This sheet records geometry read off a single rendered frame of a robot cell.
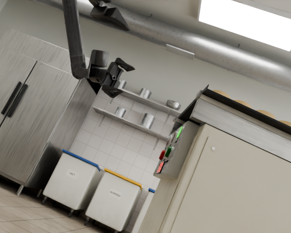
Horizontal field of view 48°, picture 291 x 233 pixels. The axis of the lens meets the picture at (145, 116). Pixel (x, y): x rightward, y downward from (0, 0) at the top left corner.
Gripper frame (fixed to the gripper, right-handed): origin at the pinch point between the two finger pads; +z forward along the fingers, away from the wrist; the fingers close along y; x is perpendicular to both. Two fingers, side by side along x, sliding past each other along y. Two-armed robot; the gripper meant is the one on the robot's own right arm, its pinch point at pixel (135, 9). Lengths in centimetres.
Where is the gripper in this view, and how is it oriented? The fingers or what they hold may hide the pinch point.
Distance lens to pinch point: 74.5
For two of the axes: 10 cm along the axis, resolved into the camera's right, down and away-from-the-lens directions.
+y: 4.3, -8.8, 2.2
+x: -7.0, -1.7, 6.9
